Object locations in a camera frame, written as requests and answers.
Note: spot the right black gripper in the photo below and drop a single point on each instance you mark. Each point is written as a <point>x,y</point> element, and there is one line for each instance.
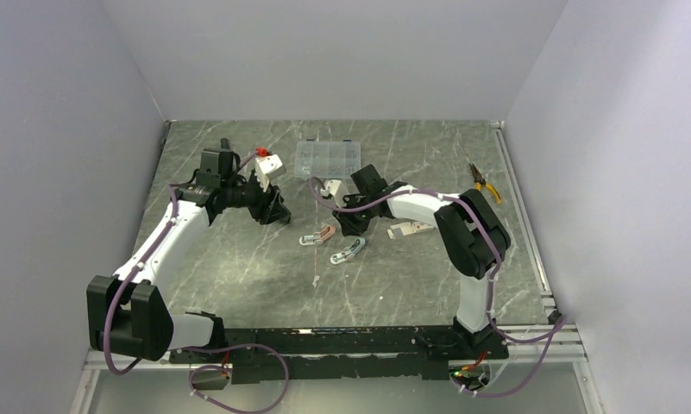
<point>348,226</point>

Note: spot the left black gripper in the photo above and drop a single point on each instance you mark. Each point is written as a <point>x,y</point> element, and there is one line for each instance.
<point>271,197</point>

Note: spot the blue mini stapler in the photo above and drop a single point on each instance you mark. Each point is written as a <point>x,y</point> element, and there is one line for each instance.
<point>349,252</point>

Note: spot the pink mini stapler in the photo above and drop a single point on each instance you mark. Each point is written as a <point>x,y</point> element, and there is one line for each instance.
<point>318,237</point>

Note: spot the white staple box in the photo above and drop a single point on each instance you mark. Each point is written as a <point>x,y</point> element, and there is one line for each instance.
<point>407,228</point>

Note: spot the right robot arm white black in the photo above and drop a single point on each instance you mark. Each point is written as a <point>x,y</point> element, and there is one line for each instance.
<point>474,239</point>

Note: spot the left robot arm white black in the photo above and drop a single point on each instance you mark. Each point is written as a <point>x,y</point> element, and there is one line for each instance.
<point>127,312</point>

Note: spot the clear plastic organizer box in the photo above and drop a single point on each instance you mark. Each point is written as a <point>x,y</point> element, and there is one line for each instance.
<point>327,159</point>

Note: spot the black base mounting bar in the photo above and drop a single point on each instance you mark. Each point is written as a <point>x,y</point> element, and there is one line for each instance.
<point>451,338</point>

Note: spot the yellow black pliers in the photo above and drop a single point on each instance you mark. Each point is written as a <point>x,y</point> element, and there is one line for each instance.
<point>481,183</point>

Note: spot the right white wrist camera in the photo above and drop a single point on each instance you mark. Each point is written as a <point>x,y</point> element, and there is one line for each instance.
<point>335,190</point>

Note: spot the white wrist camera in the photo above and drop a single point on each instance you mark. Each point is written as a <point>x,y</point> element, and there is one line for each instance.
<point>267,167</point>
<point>335,190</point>

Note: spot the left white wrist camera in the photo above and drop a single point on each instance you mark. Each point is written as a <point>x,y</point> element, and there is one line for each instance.
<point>267,167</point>

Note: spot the aluminium frame rail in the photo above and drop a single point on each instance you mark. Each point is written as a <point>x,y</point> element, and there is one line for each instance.
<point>534,343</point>

